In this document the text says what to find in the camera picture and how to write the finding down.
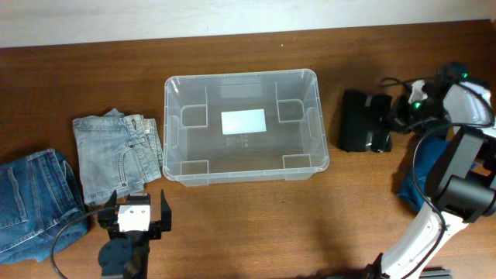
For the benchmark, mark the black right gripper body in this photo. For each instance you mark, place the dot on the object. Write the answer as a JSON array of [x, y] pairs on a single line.
[[411, 116]]

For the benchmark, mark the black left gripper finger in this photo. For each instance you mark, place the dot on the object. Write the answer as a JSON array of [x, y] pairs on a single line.
[[165, 214], [107, 217]]

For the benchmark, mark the teal taped garment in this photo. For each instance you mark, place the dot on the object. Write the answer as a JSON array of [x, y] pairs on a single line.
[[428, 153]]

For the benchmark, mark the black taped garment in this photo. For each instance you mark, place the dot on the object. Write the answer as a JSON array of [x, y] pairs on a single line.
[[364, 126]]

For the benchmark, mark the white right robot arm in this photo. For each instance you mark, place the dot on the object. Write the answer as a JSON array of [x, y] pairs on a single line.
[[460, 188]]

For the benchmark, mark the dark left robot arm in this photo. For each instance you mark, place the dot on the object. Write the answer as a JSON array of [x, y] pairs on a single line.
[[123, 258]]

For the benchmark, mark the dark blue folded jeans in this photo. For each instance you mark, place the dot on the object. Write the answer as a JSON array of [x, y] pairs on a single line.
[[39, 196]]

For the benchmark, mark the light blue folded jeans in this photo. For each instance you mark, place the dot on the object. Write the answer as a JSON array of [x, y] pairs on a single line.
[[117, 153]]

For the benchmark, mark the white label in bin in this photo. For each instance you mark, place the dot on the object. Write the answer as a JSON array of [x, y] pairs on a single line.
[[245, 121]]

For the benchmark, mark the clear plastic storage bin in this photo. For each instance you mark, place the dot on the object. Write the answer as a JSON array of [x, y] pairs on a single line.
[[196, 153]]

